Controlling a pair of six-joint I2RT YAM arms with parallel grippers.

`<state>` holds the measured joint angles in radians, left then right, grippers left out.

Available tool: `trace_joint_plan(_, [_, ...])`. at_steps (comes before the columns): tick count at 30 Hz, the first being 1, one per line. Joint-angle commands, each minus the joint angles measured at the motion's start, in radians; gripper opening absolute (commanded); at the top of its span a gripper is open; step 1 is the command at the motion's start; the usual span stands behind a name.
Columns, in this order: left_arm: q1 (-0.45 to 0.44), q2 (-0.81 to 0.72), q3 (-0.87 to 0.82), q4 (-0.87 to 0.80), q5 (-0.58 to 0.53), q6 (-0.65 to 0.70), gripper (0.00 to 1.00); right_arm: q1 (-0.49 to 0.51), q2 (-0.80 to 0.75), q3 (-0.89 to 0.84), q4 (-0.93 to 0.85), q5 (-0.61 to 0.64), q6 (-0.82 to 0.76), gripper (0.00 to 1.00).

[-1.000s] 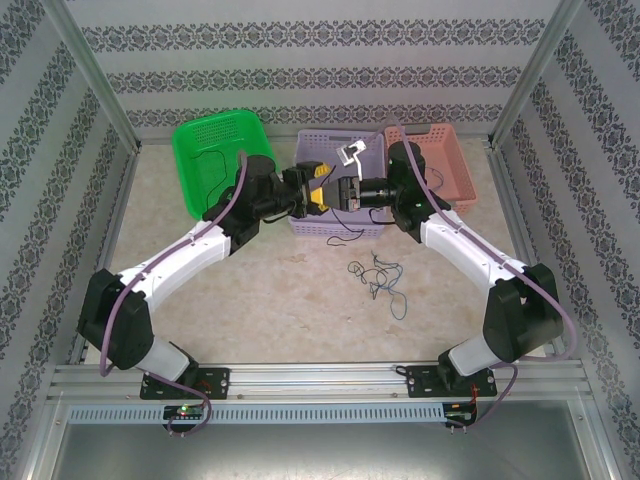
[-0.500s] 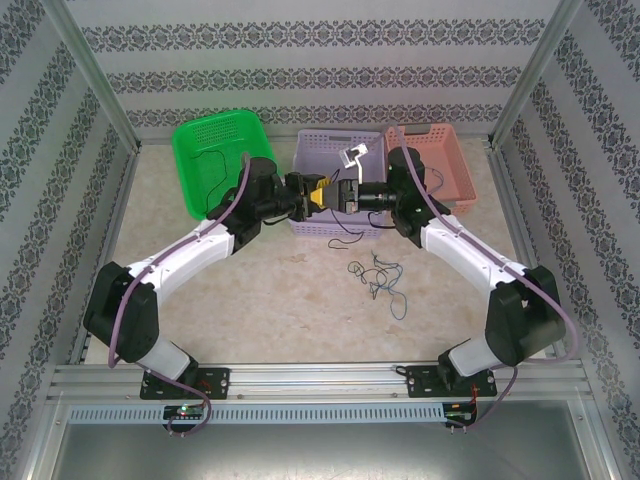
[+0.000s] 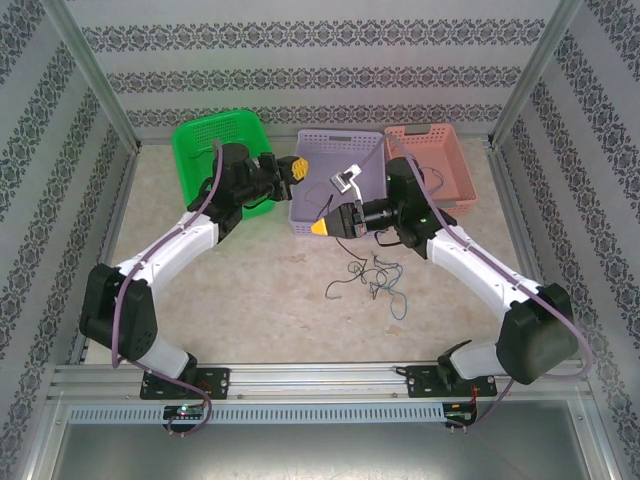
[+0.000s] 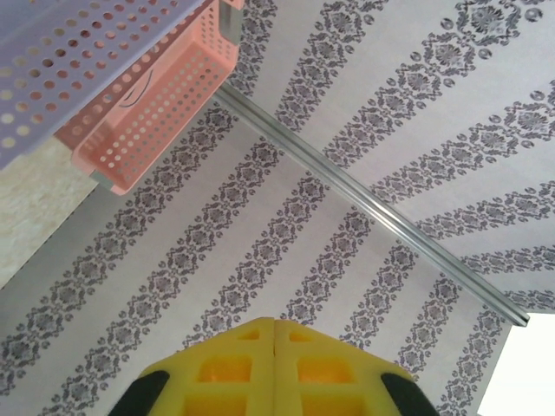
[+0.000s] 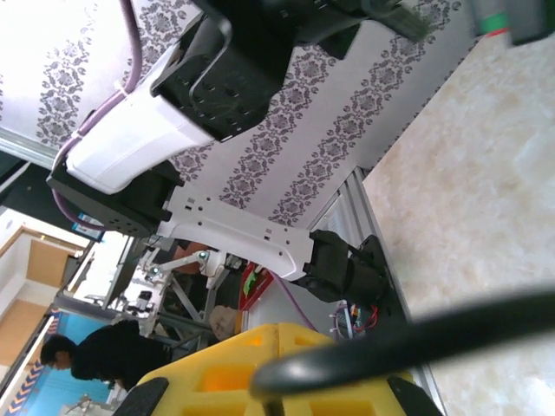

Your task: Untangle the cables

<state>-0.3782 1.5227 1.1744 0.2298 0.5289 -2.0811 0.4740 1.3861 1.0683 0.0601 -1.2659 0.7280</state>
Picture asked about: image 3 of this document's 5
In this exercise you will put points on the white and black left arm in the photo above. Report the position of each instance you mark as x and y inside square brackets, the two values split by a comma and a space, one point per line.
[165, 255]

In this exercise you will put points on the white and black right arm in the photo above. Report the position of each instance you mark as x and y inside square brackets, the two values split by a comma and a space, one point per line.
[535, 340]

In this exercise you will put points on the purple plastic basket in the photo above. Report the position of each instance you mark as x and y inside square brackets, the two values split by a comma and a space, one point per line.
[325, 165]

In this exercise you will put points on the green plastic basket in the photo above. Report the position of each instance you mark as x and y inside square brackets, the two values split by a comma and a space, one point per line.
[225, 130]

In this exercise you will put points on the pink plastic basket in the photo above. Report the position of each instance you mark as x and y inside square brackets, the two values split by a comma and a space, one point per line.
[440, 150]

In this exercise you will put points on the grey metal shelf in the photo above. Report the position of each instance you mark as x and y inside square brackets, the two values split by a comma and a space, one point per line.
[320, 450]

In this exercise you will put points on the small circuit board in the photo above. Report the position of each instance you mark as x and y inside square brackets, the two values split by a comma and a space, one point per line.
[185, 411]
[460, 414]

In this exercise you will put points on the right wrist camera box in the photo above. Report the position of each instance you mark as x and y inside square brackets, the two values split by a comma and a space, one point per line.
[345, 180]

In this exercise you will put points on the aluminium side rail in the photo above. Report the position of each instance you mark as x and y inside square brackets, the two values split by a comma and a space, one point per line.
[117, 210]
[514, 200]

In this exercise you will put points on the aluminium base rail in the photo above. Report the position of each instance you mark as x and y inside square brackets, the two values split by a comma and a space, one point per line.
[310, 382]

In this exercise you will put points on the aluminium frame post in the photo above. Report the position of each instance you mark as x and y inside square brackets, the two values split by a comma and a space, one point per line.
[95, 75]
[537, 75]

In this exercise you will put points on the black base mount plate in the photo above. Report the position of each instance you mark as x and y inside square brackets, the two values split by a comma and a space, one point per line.
[215, 382]
[422, 382]

